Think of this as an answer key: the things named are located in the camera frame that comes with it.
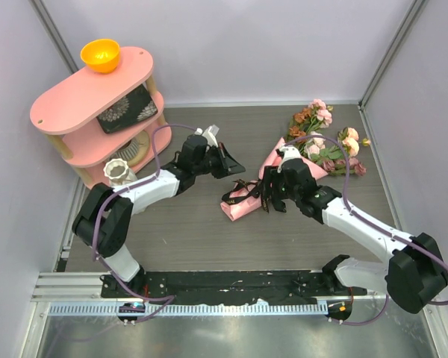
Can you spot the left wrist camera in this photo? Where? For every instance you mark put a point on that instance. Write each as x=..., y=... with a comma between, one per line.
x=210, y=133

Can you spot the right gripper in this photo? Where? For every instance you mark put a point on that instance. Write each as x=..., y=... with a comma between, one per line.
x=271, y=176

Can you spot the striped round container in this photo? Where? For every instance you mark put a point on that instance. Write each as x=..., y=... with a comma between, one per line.
x=128, y=151

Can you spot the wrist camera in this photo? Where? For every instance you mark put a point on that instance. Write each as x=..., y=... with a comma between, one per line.
x=210, y=133
x=290, y=158

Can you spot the round wooden disc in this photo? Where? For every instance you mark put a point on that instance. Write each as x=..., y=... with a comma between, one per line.
x=143, y=141

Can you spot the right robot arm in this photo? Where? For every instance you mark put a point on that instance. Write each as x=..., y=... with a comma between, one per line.
x=409, y=269

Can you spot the white ribbed vase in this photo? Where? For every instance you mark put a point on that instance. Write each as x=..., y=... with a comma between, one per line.
x=118, y=172

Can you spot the orange plastic bowl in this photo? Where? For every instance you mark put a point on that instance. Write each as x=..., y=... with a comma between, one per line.
x=101, y=55

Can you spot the black floral patterned tray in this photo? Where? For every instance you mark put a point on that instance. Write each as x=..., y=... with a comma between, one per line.
x=135, y=107

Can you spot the white slotted cable duct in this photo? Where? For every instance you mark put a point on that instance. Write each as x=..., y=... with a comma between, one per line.
x=129, y=309

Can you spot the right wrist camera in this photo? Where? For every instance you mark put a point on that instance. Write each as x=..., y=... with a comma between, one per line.
x=290, y=158

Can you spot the pink three-tier shelf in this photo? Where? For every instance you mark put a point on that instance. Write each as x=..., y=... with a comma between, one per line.
x=66, y=113

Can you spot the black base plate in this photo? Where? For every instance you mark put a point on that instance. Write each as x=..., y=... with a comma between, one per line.
x=236, y=288

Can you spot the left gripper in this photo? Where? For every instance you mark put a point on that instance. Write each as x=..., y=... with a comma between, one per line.
x=227, y=164

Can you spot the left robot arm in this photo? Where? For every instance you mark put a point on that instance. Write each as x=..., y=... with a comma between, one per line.
x=103, y=220

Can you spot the pink wrapping paper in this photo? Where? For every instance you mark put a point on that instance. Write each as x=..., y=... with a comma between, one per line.
x=272, y=160

